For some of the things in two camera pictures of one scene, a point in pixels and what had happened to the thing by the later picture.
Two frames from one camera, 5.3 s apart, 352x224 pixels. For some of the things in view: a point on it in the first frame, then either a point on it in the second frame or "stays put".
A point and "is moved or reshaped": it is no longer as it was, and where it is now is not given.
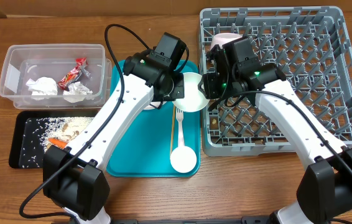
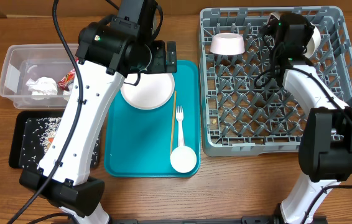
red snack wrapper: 73,74 stays put
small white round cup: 183,159 stays put
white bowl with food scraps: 221,38 is moved or reshaped
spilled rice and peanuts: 37,132 stays put
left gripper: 180,92 to 163,63
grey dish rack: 312,47 stays put
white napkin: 43,88 stays put
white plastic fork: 180,116 stays put
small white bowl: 194,99 to 313,43
